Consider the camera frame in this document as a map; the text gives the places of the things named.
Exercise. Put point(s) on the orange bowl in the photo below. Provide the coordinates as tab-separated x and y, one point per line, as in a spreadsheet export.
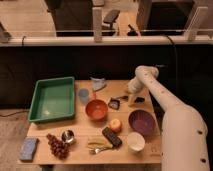
96	110

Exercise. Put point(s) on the blue sponge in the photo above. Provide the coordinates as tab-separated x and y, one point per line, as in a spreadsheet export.
28	149

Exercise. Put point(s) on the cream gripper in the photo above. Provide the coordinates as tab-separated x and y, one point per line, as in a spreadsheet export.
131	100

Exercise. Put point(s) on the small metal cup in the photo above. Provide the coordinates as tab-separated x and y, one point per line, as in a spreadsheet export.
68	136

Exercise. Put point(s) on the purple bowl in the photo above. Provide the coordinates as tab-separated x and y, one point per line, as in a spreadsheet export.
142	122

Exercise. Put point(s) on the red yellow apple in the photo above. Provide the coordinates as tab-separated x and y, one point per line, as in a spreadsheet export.
115	125

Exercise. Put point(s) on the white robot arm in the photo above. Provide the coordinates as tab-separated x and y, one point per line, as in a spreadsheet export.
184	131

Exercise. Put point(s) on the blue plastic cup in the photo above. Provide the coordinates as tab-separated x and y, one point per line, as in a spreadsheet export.
83	95

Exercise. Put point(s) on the green plastic tray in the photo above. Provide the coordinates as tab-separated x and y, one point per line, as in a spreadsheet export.
53	100

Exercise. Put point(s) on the yellow banana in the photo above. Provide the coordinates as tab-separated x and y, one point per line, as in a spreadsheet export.
99	143

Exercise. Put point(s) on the white horizontal rail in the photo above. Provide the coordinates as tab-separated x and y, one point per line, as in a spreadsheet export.
105	41

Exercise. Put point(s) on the white cup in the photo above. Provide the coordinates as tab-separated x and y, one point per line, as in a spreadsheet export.
135	142

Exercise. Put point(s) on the black office chair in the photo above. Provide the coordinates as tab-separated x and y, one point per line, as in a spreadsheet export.
111	18

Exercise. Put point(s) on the bunch of red grapes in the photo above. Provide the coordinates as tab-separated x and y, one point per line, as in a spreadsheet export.
58	148

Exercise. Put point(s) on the black dish brush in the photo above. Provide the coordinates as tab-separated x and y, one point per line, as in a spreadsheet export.
114	103

